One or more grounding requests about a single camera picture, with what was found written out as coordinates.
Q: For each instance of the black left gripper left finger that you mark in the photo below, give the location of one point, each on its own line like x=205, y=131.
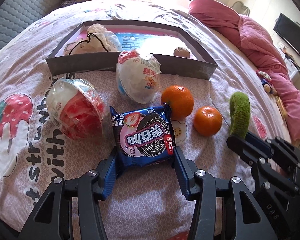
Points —
x=52, y=216

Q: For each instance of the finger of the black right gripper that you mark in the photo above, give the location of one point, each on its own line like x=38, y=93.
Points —
x=284, y=156
x=262, y=169

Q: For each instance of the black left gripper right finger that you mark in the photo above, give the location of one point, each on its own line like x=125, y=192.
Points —
x=224, y=209

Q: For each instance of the orange tangerine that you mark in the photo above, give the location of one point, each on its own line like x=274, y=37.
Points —
x=180, y=100
x=207, y=121

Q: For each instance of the red white snack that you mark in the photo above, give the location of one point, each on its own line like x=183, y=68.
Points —
x=77, y=109

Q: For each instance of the blue cookie snack packet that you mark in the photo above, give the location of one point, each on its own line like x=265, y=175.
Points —
x=143, y=137

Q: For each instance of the walnut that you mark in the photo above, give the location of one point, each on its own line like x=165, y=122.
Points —
x=181, y=52

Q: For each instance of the white blue snack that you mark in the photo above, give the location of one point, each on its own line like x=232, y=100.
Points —
x=138, y=75

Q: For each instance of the white drawstring cloth pouch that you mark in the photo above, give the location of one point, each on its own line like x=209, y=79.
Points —
x=98, y=39

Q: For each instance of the small doll toy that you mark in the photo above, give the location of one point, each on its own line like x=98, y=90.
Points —
x=266, y=82

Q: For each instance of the white bedside cabinet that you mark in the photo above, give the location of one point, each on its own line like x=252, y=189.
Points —
x=291, y=64

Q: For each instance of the pink quilted blanket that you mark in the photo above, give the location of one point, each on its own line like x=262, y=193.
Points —
x=256, y=44

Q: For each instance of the black flat television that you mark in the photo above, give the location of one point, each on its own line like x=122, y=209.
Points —
x=289, y=31

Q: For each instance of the dark shallow cardboard box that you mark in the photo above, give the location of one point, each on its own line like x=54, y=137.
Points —
x=202, y=67

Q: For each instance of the pink strawberry print bedspread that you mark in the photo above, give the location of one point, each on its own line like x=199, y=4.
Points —
x=146, y=203

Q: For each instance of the pink blue book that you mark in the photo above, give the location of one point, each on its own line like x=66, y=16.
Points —
x=151, y=43

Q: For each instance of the grey quilted headboard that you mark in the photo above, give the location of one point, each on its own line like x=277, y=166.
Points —
x=17, y=15

